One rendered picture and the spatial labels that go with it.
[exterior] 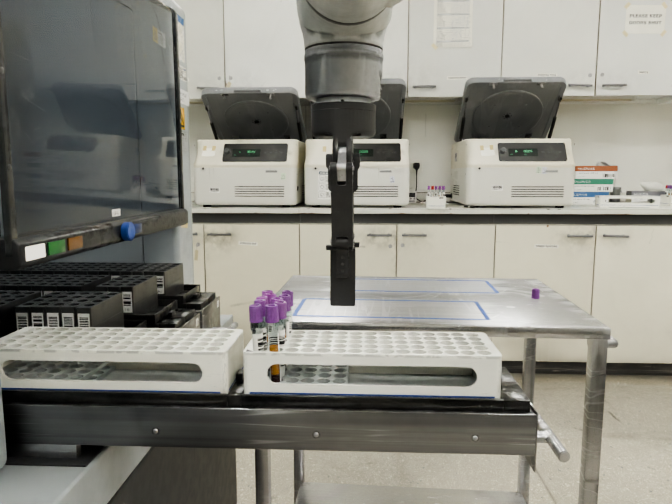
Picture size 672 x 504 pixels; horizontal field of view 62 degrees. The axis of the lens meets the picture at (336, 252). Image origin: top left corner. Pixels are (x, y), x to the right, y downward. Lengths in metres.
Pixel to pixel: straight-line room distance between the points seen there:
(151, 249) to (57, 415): 0.62
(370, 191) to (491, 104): 0.87
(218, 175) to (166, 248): 1.80
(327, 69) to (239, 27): 2.79
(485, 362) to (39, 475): 0.51
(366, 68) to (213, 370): 0.38
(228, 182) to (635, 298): 2.22
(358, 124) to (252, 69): 2.74
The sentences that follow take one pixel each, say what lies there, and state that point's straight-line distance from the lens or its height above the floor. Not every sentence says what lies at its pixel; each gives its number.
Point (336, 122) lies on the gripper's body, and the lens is 0.64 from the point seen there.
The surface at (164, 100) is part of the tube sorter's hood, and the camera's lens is 1.19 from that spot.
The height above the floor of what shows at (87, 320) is 0.86.
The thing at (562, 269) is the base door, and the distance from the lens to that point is 3.17.
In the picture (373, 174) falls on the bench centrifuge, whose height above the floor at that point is 1.07.
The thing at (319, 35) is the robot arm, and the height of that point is 1.22.
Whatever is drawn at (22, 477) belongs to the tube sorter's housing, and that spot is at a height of 0.73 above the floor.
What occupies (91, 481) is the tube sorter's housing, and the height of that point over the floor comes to 0.72.
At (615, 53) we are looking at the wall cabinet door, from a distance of 3.58.
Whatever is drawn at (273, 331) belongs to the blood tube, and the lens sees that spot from 0.66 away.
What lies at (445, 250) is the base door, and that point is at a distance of 3.02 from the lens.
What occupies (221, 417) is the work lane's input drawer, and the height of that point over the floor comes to 0.79.
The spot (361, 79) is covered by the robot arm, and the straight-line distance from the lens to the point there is 0.64.
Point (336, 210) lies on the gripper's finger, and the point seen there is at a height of 1.03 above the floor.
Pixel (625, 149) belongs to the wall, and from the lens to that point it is 3.93.
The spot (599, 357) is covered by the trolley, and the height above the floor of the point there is 0.77.
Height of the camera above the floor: 1.07
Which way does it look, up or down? 8 degrees down
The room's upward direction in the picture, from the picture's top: straight up
